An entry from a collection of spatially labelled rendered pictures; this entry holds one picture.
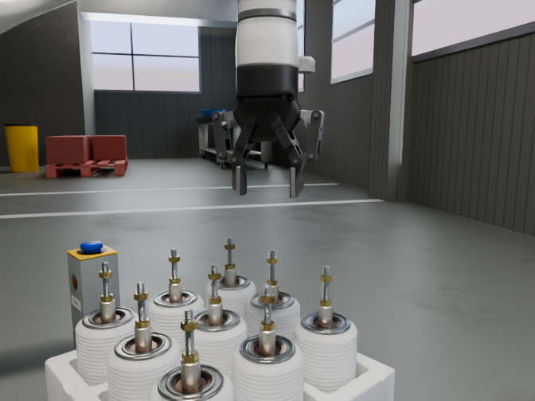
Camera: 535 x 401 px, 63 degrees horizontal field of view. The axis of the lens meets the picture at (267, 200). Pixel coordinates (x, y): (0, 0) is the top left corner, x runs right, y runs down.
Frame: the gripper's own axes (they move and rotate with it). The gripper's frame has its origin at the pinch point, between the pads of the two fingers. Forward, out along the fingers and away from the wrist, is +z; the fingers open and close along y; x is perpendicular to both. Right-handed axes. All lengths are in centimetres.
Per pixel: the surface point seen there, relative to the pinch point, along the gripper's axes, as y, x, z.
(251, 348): -2.1, -0.6, 21.8
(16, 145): -451, 388, 11
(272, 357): 1.4, -2.3, 21.7
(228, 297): -12.8, 17.6, 22.9
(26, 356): -68, 25, 47
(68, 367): -31.6, -1.4, 29.0
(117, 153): -338, 438, 22
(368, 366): 12.4, 12.2, 29.1
